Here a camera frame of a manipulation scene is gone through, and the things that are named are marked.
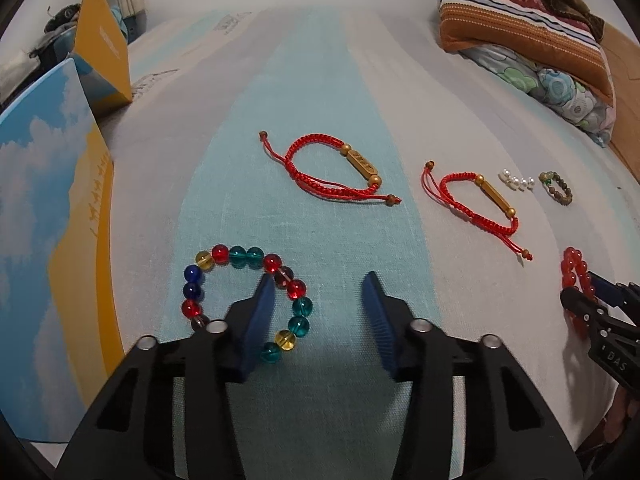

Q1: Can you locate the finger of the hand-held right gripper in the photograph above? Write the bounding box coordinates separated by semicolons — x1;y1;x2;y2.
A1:
589;271;640;312
560;286;617;334

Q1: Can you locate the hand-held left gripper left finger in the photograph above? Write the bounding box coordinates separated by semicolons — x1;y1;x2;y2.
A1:
54;274;278;480

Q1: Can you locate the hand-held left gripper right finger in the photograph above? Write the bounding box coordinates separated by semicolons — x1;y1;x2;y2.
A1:
362;271;583;480

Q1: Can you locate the red bead bracelet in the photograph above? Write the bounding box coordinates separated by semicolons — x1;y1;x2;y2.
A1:
560;246;601;326

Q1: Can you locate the multicolour glass bead bracelet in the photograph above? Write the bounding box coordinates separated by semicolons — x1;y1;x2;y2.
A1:
181;244;315;365

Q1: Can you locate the green brown bead bracelet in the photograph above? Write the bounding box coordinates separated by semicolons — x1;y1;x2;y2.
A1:
538;170;573;207

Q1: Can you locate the red cord bracelet plain bar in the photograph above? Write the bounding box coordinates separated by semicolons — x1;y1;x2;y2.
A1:
421;161;534;262

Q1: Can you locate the white pearl bead string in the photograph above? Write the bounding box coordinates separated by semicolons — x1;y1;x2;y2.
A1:
499;167;536;193

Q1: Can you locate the red cord bracelet engraved bar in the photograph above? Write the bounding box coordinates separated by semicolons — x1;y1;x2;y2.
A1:
258;131;402;207

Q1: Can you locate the sky print cardboard box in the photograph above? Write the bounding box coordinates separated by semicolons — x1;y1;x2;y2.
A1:
0;0;133;443

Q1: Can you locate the person's right hand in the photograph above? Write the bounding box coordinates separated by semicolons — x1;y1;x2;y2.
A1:
597;390;639;448

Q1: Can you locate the floral quilt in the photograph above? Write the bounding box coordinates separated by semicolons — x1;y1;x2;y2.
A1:
460;44;617;149

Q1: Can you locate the striped folded blanket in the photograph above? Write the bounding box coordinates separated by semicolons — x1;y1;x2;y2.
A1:
437;0;617;107

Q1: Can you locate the dark clothes pile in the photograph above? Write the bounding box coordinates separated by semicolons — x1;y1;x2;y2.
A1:
29;4;82;57

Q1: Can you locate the wooden bed frame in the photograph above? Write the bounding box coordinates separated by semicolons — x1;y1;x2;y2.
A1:
599;24;640;183

